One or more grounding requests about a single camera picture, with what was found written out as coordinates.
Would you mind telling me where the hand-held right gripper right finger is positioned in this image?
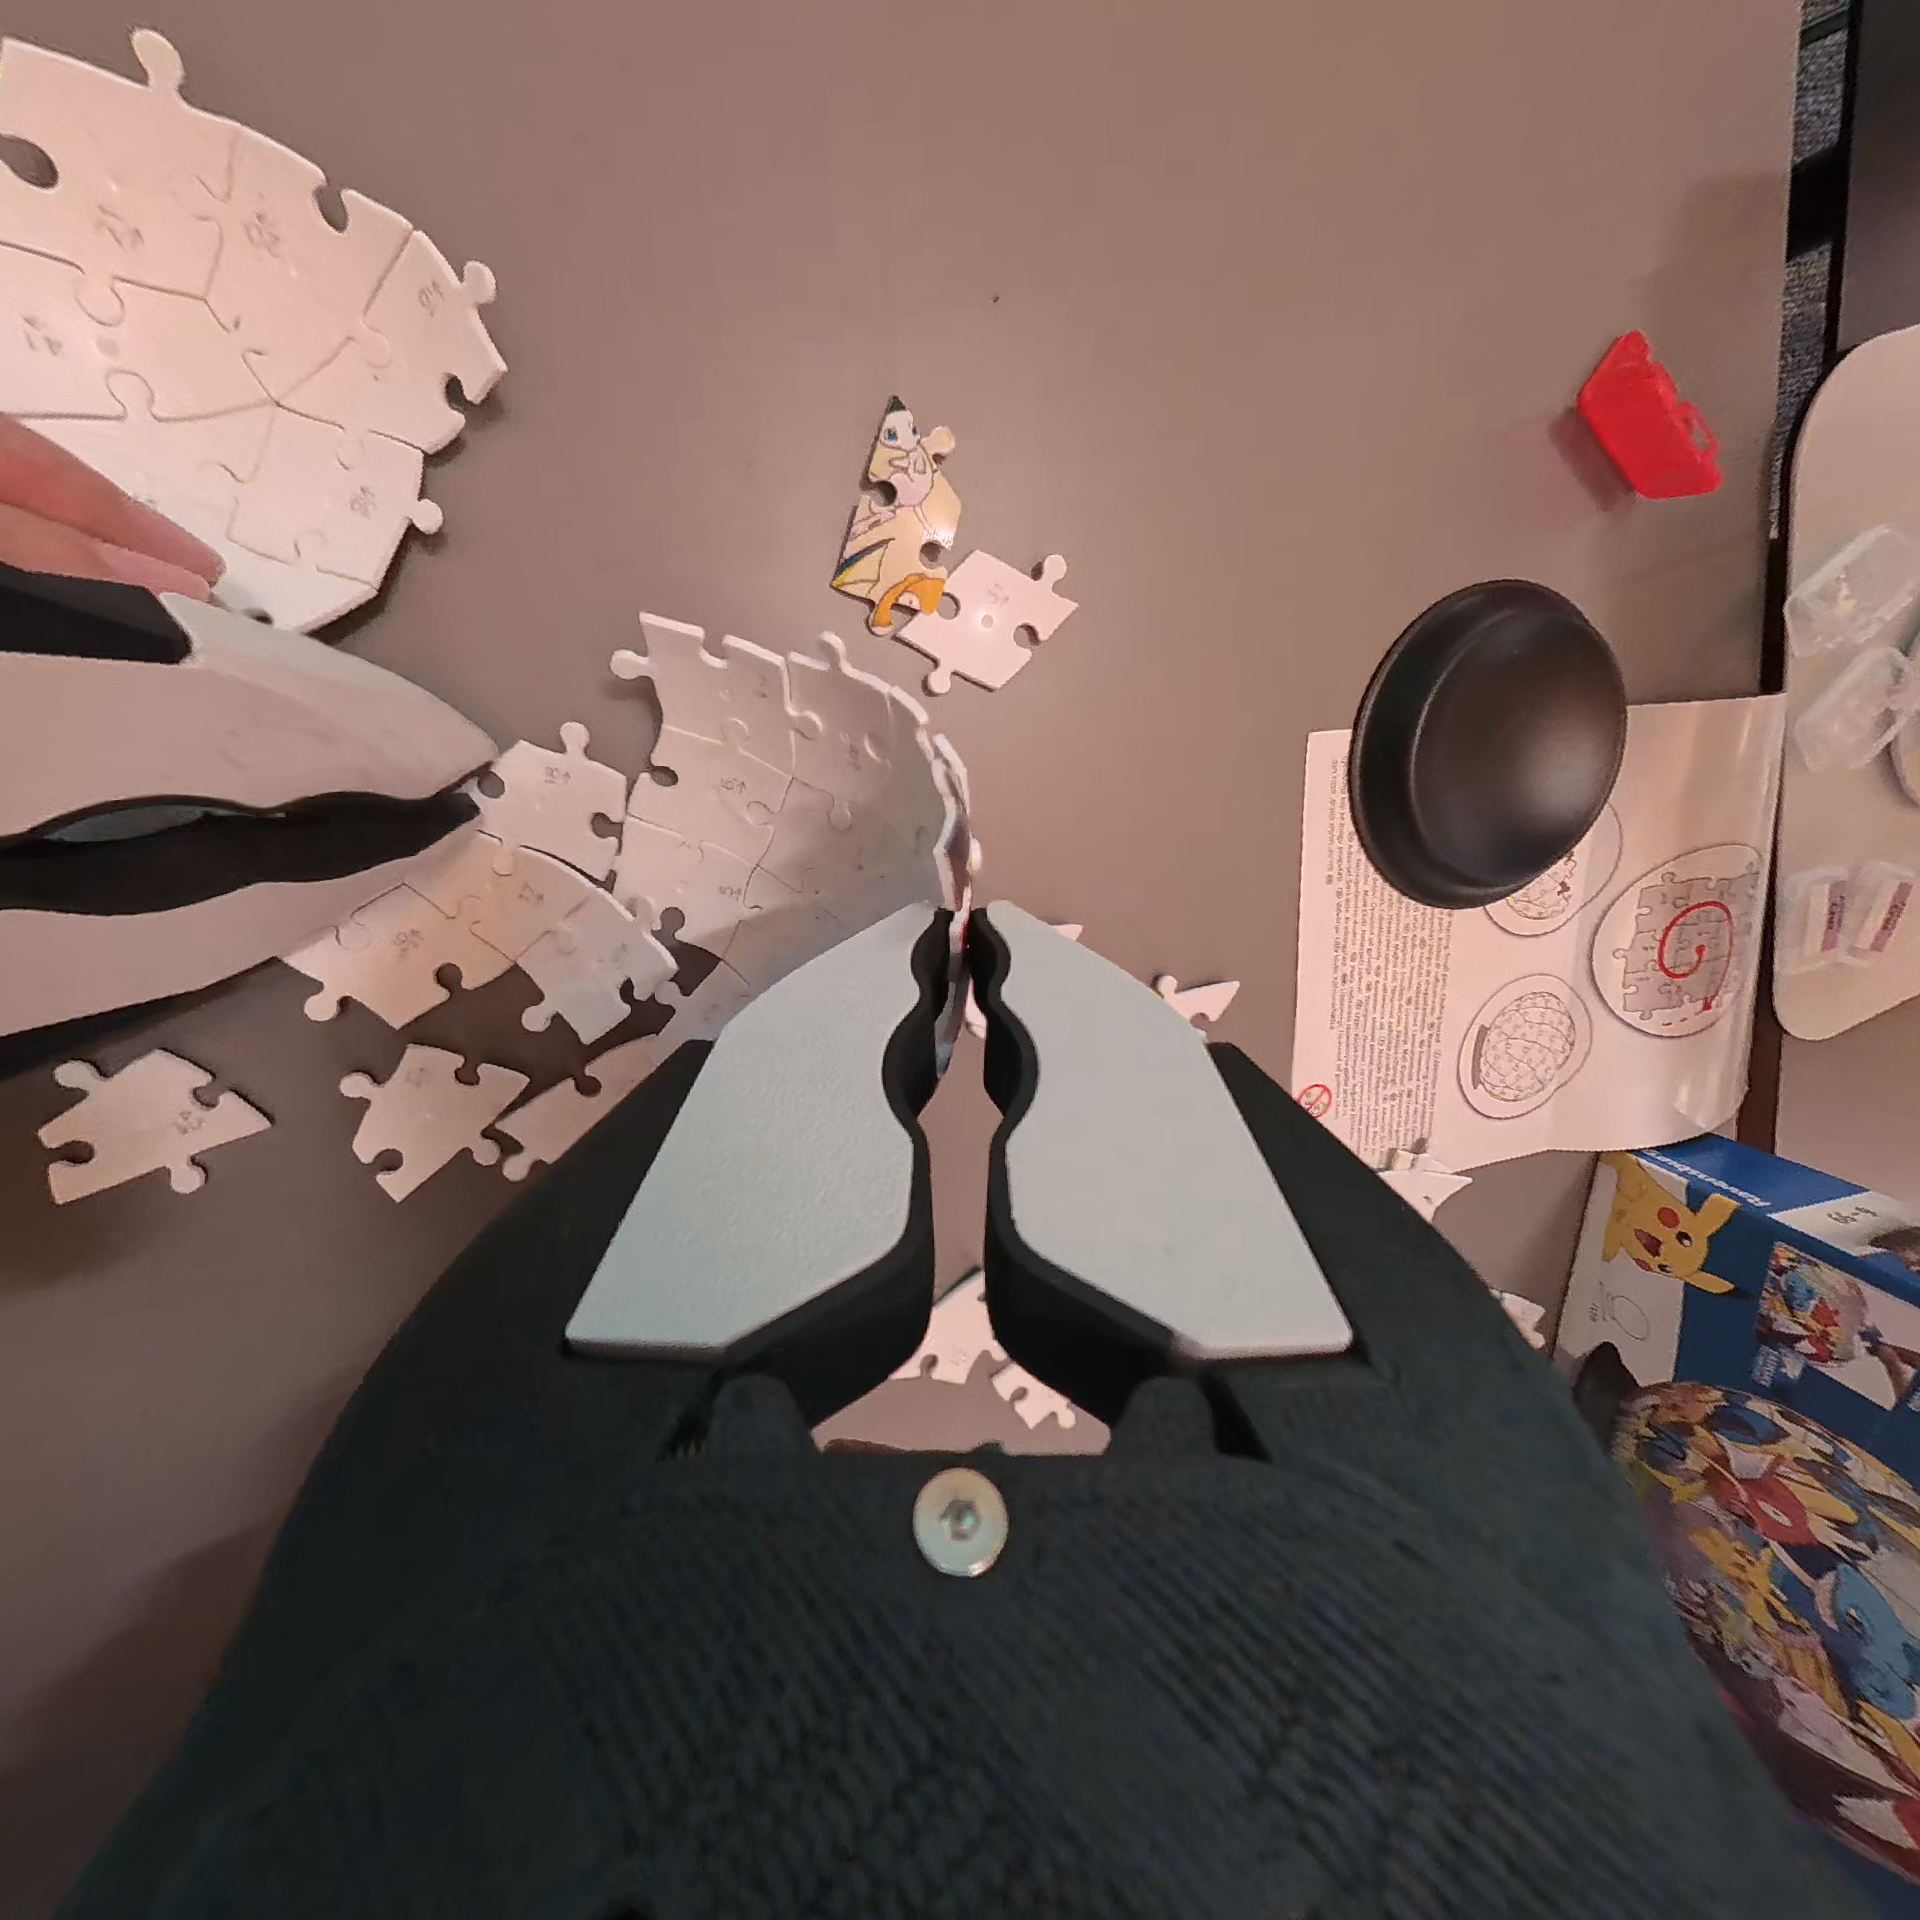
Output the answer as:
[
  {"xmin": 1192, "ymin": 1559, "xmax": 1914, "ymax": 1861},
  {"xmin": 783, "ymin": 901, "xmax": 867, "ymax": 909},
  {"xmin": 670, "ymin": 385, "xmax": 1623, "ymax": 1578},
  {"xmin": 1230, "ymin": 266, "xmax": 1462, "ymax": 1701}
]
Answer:
[{"xmin": 971, "ymin": 896, "xmax": 1359, "ymax": 1425}]

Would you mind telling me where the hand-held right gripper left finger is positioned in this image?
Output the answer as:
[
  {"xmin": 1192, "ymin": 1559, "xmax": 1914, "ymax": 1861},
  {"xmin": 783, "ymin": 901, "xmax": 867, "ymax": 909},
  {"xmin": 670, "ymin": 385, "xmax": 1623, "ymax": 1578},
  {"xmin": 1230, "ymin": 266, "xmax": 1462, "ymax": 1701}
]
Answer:
[{"xmin": 563, "ymin": 901, "xmax": 959, "ymax": 1418}]

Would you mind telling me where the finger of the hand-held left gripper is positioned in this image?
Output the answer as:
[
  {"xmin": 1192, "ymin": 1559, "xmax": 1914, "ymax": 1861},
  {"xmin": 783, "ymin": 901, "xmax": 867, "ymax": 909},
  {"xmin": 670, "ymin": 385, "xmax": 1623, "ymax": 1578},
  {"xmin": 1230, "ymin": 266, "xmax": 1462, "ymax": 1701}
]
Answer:
[
  {"xmin": 0, "ymin": 591, "xmax": 506, "ymax": 876},
  {"xmin": 0, "ymin": 807, "xmax": 483, "ymax": 1039}
]

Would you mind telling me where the arc-shaped assembled puzzle section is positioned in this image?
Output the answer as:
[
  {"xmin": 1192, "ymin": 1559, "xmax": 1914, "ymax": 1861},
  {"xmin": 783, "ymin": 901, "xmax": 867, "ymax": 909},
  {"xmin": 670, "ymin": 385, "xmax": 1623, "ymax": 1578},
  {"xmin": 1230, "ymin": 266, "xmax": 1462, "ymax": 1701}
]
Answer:
[{"xmin": 0, "ymin": 30, "xmax": 506, "ymax": 634}]

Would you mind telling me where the bowl-shaped assembled puzzle section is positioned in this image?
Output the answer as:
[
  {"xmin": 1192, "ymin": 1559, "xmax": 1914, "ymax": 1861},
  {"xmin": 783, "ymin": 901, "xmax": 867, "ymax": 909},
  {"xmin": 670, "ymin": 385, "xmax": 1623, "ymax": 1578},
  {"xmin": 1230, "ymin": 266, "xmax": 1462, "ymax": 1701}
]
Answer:
[{"xmin": 286, "ymin": 612, "xmax": 988, "ymax": 1080}]

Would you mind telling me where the scatter of white pieces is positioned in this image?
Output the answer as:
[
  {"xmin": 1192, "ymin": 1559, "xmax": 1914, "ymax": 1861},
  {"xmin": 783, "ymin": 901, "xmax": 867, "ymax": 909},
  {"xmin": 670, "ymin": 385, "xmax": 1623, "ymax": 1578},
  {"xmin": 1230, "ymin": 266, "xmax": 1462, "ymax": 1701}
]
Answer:
[{"xmin": 36, "ymin": 551, "xmax": 1549, "ymax": 1425}]

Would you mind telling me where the black round ball stand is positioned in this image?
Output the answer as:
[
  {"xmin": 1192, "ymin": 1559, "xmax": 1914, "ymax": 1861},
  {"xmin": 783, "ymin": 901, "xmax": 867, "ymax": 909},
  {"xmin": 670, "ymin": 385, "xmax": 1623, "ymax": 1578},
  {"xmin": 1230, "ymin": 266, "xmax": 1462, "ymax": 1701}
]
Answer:
[{"xmin": 1347, "ymin": 580, "xmax": 1632, "ymax": 909}]

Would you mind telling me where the yellow printed puzzle piece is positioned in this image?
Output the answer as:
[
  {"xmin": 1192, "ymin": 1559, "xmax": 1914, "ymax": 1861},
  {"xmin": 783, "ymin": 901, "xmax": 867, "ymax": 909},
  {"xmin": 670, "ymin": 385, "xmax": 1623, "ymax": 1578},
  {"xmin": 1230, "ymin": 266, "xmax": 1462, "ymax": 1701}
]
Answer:
[{"xmin": 830, "ymin": 393, "xmax": 962, "ymax": 624}]

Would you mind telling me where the blue puzzle box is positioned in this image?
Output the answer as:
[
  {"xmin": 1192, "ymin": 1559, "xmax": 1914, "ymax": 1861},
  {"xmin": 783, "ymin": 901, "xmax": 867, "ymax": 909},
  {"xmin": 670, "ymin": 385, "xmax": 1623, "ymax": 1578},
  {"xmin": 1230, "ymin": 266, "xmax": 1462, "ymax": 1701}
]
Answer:
[{"xmin": 1551, "ymin": 1146, "xmax": 1920, "ymax": 1893}]

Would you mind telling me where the person's left hand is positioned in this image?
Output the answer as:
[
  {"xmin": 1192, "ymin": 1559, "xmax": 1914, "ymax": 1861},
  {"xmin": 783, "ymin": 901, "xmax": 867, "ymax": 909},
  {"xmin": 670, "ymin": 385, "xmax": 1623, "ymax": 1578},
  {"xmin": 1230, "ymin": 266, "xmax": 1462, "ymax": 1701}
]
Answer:
[{"xmin": 0, "ymin": 412, "xmax": 231, "ymax": 605}]

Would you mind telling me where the white instruction leaflet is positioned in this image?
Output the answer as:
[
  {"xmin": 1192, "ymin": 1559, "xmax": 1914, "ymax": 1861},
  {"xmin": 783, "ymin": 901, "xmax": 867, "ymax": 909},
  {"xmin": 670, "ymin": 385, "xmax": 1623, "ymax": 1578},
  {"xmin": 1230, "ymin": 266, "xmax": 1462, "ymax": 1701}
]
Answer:
[{"xmin": 1290, "ymin": 693, "xmax": 1789, "ymax": 1174}]

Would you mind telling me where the small clear plastic case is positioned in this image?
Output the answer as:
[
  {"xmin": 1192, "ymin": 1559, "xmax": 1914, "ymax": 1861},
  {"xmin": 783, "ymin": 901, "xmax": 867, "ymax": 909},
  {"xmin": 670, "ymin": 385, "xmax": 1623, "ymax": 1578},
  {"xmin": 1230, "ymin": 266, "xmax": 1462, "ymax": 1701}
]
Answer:
[
  {"xmin": 1791, "ymin": 645, "xmax": 1920, "ymax": 774},
  {"xmin": 1775, "ymin": 861, "xmax": 1920, "ymax": 976},
  {"xmin": 1786, "ymin": 525, "xmax": 1901, "ymax": 655}
]

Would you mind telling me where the small red plastic object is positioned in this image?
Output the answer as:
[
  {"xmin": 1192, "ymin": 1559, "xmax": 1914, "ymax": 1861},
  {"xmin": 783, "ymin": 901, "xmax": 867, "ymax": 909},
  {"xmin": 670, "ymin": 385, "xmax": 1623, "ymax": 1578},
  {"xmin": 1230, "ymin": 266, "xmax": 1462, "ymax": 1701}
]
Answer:
[{"xmin": 1575, "ymin": 328, "xmax": 1727, "ymax": 501}]

